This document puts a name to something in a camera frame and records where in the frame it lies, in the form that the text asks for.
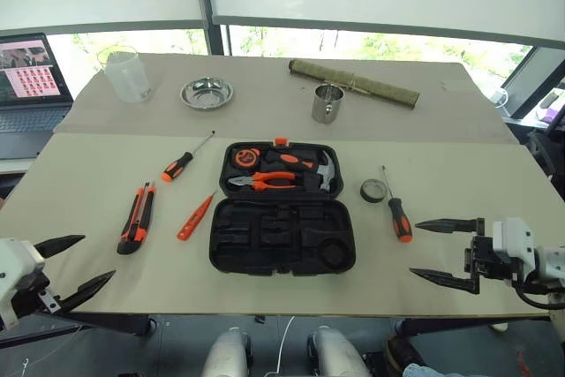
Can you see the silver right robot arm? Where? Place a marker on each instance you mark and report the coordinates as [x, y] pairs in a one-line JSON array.
[[552, 262]]

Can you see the dark monitor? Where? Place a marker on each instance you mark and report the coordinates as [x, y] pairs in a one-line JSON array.
[[529, 81]]

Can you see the black orange screwdriver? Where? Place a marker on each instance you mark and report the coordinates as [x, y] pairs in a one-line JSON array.
[[176, 167], [399, 218]]

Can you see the black electrical tape roll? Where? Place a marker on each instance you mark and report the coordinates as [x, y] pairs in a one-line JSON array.
[[365, 193]]

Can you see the silver rounded shell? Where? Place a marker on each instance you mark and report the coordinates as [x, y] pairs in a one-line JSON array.
[[335, 355], [225, 355]]

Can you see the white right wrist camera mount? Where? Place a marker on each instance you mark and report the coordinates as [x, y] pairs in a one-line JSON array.
[[514, 236]]

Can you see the clear plastic measuring cup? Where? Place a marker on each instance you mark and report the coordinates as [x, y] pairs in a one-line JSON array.
[[125, 79]]

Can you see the stainless steel cup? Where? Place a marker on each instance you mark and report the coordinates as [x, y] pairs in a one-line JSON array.
[[327, 107]]

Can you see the black orange tape measure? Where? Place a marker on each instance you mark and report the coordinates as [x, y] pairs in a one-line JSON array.
[[246, 158]]

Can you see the blue jeans leg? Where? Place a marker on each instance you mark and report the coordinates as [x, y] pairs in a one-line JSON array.
[[421, 370]]

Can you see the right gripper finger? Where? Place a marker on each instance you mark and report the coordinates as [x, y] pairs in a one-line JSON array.
[[446, 277], [450, 226]]

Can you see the dark window frame post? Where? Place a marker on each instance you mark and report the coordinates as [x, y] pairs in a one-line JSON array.
[[212, 6]]

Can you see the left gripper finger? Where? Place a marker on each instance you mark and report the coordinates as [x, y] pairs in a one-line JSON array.
[[86, 291], [59, 242]]

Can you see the black orange utility knife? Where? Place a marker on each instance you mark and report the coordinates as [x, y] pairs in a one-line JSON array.
[[137, 222]]

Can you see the round stainless steel dish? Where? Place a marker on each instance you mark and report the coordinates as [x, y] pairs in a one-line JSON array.
[[206, 94]]

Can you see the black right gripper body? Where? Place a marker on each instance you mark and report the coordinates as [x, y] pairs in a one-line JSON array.
[[480, 258]]

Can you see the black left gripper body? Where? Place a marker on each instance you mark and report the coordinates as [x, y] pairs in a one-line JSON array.
[[26, 295]]

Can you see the black equipment stand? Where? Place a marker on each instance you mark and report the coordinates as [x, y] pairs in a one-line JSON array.
[[545, 152]]

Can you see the dark brown shoe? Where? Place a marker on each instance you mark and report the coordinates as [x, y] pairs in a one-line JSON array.
[[401, 350]]

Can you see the black tool case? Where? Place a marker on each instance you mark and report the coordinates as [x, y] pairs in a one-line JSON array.
[[282, 236]]

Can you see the rolled bamboo mat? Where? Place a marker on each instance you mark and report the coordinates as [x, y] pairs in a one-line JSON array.
[[379, 85]]

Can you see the black laptop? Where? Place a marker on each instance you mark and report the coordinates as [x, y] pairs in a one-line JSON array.
[[31, 125]]

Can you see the orange tester pen screwdriver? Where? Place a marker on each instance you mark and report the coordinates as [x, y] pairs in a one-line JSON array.
[[194, 218]]

